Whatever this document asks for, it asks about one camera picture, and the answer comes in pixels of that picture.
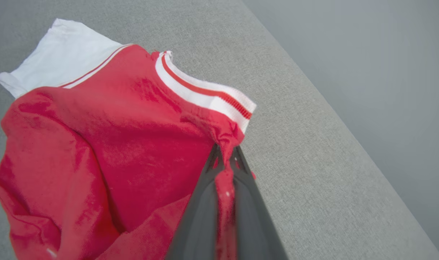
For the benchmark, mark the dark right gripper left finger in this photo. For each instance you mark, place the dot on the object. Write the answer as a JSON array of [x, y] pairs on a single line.
[[197, 224]]

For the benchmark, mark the red basketball jersey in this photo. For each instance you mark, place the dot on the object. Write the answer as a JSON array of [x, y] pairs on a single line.
[[114, 144]]

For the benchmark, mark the grey fabric sofa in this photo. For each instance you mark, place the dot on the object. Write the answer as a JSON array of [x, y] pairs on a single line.
[[313, 162]]

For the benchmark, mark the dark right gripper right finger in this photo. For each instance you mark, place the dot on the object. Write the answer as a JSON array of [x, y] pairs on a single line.
[[252, 224]]

